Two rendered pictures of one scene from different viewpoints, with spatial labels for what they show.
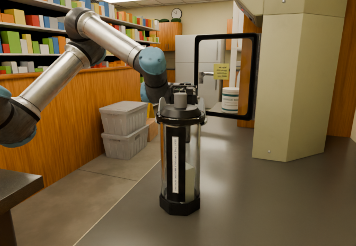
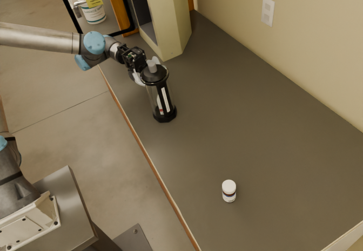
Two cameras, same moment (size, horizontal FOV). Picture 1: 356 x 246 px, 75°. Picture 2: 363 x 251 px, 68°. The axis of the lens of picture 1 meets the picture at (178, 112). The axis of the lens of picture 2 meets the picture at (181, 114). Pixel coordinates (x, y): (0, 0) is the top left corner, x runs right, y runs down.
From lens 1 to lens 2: 0.68 m
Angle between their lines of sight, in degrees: 47
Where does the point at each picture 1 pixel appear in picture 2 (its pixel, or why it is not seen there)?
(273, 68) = (159, 1)
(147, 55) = (93, 42)
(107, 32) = (34, 35)
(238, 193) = (182, 90)
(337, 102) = not seen: outside the picture
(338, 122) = not seen: hidden behind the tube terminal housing
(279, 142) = (175, 45)
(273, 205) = (200, 85)
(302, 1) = not seen: outside the picture
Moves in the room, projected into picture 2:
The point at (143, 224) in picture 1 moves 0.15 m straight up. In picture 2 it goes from (165, 134) to (157, 109)
